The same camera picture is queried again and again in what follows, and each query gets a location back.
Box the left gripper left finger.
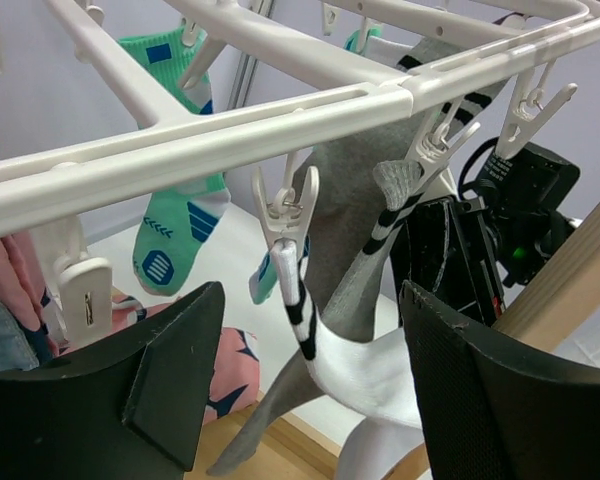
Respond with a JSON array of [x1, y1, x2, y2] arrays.
[[0, 282, 225, 479]]

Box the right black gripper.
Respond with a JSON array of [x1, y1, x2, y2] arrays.
[[390, 142, 580, 325]]

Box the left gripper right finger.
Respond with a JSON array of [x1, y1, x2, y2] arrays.
[[399, 281, 600, 479]]

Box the white sock black stripes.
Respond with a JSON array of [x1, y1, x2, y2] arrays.
[[281, 249, 432, 479]]

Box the grey sock black stripes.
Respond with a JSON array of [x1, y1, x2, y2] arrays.
[[207, 37, 506, 476]]

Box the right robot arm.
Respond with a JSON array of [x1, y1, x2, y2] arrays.
[[390, 139, 580, 326]]

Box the pink patterned sock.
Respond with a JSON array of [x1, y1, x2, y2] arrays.
[[0, 230, 65, 364], [111, 289, 260, 424]]

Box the wooden stand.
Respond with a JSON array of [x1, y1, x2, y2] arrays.
[[0, 74, 600, 480]]

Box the blue grey sock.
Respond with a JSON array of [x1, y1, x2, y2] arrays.
[[0, 301, 39, 372]]

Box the teal patterned sock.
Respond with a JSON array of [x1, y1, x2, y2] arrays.
[[117, 27, 231, 296]]

